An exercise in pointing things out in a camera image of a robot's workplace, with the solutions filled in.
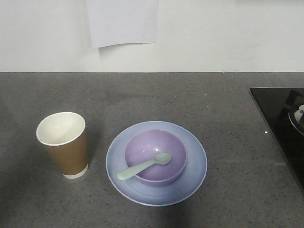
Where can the lilac plastic bowl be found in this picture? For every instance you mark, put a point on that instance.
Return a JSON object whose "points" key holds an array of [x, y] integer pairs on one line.
{"points": [[145, 145]]}

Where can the pale green plastic spoon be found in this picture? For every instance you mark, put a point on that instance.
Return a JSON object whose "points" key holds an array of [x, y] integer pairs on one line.
{"points": [[161, 158]]}

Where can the brown paper cup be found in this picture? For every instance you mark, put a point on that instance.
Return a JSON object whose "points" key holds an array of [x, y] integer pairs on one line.
{"points": [[63, 135]]}

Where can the pale blue plate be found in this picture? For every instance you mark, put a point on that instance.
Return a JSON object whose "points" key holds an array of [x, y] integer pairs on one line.
{"points": [[184, 186]]}

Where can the black glass gas hob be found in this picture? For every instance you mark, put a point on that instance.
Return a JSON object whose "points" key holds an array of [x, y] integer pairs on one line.
{"points": [[270, 101]]}

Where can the gas burner with trivet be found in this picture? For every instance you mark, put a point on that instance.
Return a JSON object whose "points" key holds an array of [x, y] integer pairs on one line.
{"points": [[294, 110]]}

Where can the white paper sheet on wall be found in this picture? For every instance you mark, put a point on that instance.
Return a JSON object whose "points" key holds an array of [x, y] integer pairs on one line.
{"points": [[115, 22]]}

